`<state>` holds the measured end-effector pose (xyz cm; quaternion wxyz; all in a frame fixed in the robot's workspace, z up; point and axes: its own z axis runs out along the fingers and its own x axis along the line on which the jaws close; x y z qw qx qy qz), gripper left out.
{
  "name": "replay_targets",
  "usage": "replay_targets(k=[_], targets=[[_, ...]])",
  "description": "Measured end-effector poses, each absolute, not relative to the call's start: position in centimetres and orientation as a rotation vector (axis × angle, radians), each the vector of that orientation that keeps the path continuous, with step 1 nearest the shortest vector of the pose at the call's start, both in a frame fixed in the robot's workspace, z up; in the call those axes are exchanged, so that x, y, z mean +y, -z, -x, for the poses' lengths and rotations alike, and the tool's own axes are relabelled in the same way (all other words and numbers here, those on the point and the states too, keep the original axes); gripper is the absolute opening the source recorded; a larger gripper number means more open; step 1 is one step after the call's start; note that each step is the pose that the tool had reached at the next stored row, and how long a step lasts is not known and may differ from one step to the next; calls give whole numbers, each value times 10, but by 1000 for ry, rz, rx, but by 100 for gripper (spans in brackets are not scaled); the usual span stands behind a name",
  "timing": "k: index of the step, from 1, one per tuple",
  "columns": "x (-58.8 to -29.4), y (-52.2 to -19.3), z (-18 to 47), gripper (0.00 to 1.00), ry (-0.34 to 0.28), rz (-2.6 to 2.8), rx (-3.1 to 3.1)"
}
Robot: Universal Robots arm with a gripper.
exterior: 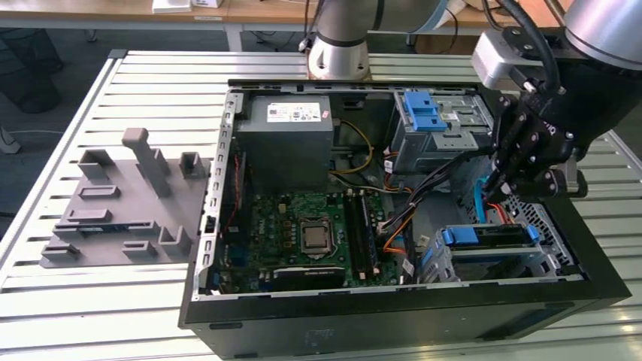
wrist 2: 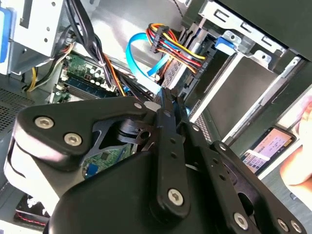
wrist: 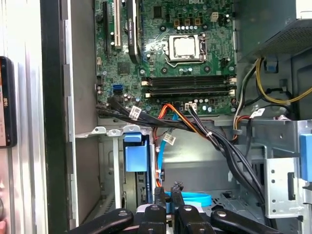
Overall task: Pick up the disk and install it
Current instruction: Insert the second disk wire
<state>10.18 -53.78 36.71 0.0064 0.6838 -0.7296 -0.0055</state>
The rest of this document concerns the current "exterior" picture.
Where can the CPU socket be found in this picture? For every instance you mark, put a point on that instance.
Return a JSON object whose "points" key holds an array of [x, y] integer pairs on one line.
{"points": [[317, 253]]}

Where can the wooden desk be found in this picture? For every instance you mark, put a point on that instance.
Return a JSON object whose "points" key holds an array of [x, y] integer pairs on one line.
{"points": [[125, 17]]}

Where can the green motherboard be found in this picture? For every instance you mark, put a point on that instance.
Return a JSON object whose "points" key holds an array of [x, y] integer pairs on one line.
{"points": [[280, 225]]}

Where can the metal drive cage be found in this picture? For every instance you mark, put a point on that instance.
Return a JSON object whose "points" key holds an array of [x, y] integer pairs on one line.
{"points": [[451, 143]]}

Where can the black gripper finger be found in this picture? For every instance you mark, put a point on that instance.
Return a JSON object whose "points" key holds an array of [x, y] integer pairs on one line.
{"points": [[511, 143], [545, 184]]}

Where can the large white box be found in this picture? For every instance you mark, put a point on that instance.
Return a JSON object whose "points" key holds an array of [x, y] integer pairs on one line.
{"points": [[169, 6]]}

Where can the black RAM slot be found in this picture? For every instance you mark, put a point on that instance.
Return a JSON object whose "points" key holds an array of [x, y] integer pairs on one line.
{"points": [[369, 240], [356, 233]]}

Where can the grey parts rack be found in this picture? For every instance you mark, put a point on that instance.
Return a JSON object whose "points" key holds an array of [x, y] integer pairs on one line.
{"points": [[134, 210]]}

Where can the grey power supply unit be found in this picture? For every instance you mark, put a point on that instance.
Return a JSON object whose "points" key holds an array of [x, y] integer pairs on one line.
{"points": [[285, 158]]}

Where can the silver CPU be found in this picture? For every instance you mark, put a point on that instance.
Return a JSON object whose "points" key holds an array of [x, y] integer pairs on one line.
{"points": [[316, 238]]}

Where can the blue drive latch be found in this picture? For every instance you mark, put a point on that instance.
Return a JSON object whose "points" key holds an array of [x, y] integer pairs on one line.
{"points": [[423, 113]]}

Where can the black PC case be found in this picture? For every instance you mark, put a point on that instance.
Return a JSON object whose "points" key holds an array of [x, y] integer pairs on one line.
{"points": [[400, 319]]}

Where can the black graphics card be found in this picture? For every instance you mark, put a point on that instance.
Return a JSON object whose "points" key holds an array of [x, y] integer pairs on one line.
{"points": [[308, 278]]}

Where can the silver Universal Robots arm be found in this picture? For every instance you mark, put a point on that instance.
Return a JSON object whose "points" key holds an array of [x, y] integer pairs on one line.
{"points": [[340, 64]]}

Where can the white floor stand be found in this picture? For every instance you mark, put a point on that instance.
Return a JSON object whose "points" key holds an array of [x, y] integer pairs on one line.
{"points": [[9, 144]]}

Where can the small white box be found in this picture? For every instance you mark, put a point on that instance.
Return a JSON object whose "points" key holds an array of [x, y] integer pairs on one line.
{"points": [[206, 3]]}

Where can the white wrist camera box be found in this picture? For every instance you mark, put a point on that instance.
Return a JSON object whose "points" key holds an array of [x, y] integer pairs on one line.
{"points": [[493, 56]]}

